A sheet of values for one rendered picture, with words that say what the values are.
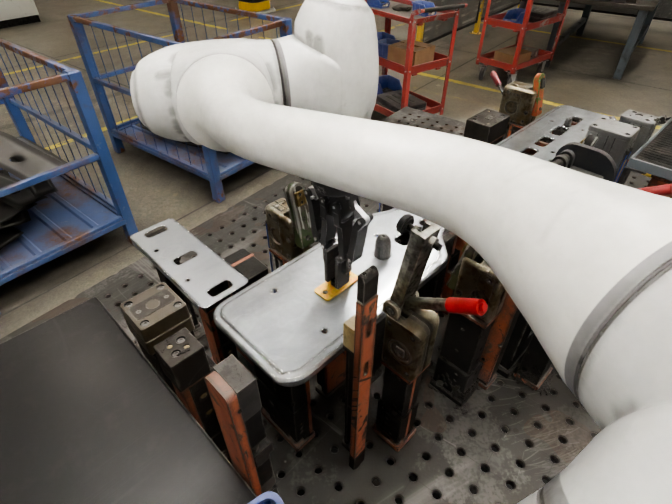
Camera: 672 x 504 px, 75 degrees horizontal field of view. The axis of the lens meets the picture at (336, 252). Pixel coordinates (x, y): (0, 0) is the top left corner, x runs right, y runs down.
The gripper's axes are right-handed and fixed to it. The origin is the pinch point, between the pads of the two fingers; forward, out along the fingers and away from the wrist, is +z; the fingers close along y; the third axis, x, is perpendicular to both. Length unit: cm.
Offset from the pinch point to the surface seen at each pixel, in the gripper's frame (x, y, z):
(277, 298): -9.7, -5.1, 4.6
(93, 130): 16, -178, 36
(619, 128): 79, 18, -6
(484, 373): 22.0, 23.3, 30.1
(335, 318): -5.7, 5.4, 4.6
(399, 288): -1.8, 14.6, -6.1
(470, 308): -1.0, 25.2, -9.3
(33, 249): -29, -186, 87
